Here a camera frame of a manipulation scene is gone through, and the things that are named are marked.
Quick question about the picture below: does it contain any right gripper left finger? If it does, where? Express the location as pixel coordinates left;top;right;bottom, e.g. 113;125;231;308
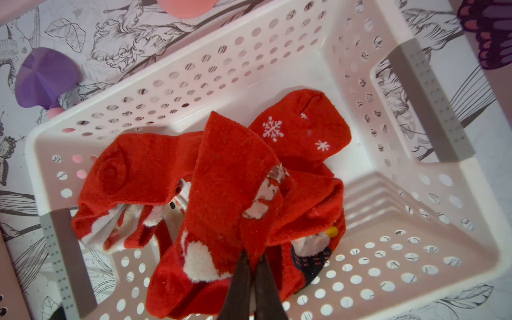
217;250;251;320

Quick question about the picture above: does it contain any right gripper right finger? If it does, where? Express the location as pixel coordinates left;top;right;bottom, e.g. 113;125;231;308
254;255;289;320

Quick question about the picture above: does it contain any red penguin sock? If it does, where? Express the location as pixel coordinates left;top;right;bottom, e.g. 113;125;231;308
265;170;346;300

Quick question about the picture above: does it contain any red bear sock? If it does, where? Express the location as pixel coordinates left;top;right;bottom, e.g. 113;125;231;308
146;113;287;319

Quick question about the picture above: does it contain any red snowflake santa sock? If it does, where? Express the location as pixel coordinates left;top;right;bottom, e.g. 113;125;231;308
249;89;351;177

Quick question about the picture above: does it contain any white plastic basket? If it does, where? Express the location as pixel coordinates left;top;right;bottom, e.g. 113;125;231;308
26;1;511;319

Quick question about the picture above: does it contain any purple pink garden trowel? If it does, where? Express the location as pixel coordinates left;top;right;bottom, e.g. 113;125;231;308
15;47;81;119

